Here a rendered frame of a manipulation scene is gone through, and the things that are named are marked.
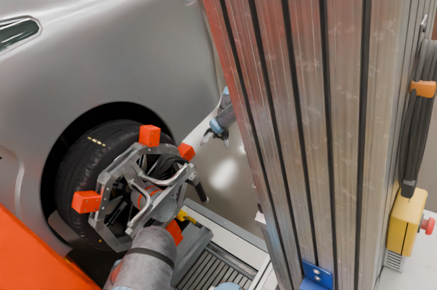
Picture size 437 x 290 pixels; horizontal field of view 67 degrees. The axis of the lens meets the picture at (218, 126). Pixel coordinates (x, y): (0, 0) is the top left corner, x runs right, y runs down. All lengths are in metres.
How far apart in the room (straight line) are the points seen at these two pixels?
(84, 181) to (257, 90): 1.20
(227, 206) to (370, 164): 2.15
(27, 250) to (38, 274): 0.10
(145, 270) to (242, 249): 1.58
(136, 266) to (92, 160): 0.87
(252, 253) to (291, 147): 1.77
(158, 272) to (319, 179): 0.41
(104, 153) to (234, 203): 1.32
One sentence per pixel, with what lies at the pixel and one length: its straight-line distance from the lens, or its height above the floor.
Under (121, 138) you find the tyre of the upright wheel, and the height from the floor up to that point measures 1.16.
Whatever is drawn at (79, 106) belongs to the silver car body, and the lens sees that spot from 1.63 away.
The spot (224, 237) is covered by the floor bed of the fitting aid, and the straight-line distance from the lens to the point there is 2.39.
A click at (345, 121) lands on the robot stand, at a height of 1.76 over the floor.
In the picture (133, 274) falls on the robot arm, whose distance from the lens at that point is 0.79.
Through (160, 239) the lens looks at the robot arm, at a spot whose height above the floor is 1.44.
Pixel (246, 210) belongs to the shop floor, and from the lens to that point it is 2.57.
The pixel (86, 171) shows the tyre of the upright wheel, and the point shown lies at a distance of 1.59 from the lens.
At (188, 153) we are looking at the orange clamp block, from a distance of 1.83.
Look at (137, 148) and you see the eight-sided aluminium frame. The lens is 1.59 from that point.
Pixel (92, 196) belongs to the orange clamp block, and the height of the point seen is 1.10.
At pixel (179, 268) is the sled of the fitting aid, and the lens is 2.31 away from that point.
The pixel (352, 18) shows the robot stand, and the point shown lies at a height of 1.91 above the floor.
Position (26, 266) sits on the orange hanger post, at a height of 1.33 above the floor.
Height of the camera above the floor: 2.09
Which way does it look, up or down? 39 degrees down
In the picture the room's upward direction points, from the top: 19 degrees counter-clockwise
